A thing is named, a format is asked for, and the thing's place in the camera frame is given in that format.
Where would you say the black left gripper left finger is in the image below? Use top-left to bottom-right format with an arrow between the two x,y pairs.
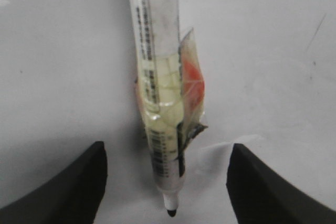
1,141 -> 108,223

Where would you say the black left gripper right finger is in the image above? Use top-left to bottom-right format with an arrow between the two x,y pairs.
226,144 -> 335,223

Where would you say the white taped whiteboard marker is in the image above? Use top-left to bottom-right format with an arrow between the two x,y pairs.
129,0 -> 206,217

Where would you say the white whiteboard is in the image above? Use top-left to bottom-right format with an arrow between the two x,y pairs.
1,0 -> 335,223

